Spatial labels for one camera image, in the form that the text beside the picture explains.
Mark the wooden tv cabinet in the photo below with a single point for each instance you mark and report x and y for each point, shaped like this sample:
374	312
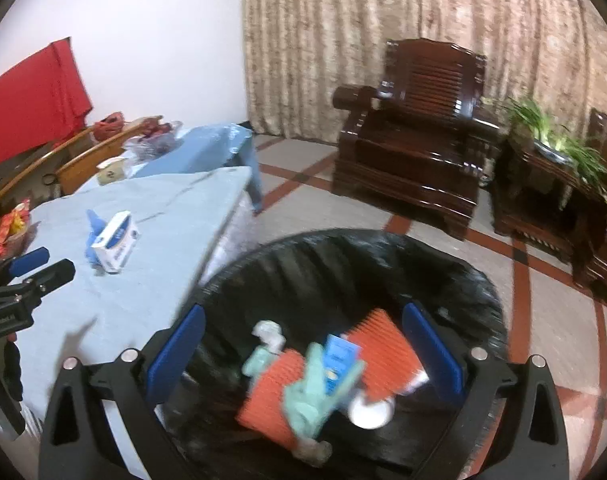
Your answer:
68	165

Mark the yellow tissue box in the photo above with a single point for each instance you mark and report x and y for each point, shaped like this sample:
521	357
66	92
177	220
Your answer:
113	169

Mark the white blue toothpaste tube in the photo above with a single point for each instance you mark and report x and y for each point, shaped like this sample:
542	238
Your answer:
339	355

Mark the black lined trash bin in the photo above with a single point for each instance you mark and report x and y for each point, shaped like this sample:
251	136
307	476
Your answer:
312	285

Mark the white paper cup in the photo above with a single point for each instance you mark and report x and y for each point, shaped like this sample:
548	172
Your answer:
370	415

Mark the dark wooden side table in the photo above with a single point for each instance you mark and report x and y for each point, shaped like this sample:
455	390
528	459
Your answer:
537	199

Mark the large orange foam net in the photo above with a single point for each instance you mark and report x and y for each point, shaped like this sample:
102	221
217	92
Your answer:
262	411

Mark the green potted plant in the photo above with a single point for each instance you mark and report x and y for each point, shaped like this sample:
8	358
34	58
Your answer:
539	132

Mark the grey table cloth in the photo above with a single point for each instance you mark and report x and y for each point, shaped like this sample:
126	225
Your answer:
180	218

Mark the red apples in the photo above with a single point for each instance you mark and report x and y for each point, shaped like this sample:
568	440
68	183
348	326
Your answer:
156	133

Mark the blue plastic glove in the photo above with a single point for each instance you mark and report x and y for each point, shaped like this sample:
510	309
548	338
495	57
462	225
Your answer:
97	225

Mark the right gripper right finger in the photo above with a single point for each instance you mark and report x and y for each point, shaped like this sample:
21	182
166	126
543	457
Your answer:
531	439

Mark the red cloth over television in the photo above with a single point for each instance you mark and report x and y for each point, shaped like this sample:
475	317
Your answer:
42	100

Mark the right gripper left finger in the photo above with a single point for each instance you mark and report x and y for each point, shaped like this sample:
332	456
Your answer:
78	442

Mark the glass fruit bowl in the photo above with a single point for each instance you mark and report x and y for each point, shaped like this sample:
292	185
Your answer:
149	146

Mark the narrow orange foam net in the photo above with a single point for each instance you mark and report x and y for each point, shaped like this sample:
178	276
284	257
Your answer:
391	362

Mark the blue coffee table cloth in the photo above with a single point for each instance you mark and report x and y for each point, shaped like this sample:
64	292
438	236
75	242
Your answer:
206	148

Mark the red snack packets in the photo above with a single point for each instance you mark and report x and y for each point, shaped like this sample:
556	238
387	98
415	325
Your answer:
15	229

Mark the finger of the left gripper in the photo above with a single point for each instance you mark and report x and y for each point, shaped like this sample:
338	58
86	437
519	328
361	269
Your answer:
35	287
15	267

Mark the red orange plastic bag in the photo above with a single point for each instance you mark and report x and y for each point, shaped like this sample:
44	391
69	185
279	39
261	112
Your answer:
108	127

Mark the white blue medicine box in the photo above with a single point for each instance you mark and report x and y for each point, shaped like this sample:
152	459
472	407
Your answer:
114	244

